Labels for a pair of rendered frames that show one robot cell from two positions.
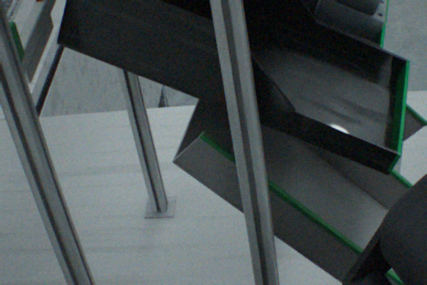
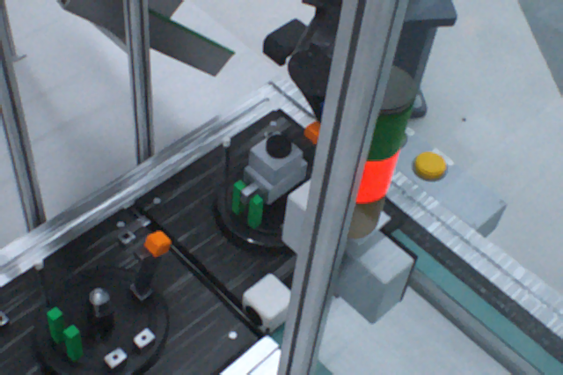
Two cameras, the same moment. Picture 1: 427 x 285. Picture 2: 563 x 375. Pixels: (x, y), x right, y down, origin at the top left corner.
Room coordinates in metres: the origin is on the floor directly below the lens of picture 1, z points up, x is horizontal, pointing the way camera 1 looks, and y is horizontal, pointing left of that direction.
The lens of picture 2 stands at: (-0.04, 0.55, 1.86)
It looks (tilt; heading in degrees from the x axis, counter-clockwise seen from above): 52 degrees down; 299
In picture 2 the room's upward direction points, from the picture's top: 8 degrees clockwise
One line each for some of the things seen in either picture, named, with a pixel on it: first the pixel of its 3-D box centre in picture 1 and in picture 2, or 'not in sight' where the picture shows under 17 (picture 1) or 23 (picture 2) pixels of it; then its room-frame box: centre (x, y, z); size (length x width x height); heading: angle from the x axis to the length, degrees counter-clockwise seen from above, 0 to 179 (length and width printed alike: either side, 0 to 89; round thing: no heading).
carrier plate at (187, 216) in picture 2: not in sight; (270, 212); (0.29, -0.03, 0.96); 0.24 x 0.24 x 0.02; 80
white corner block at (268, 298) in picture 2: not in sight; (268, 304); (0.21, 0.08, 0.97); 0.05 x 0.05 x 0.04; 80
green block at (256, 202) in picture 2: not in sight; (255, 211); (0.29, 0.02, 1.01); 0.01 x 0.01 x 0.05; 80
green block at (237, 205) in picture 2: not in sight; (239, 197); (0.31, 0.01, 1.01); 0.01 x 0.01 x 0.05; 80
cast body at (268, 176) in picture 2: not in sight; (270, 166); (0.29, -0.02, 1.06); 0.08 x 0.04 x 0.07; 80
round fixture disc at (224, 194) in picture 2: not in sight; (271, 202); (0.29, -0.03, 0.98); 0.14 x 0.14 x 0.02
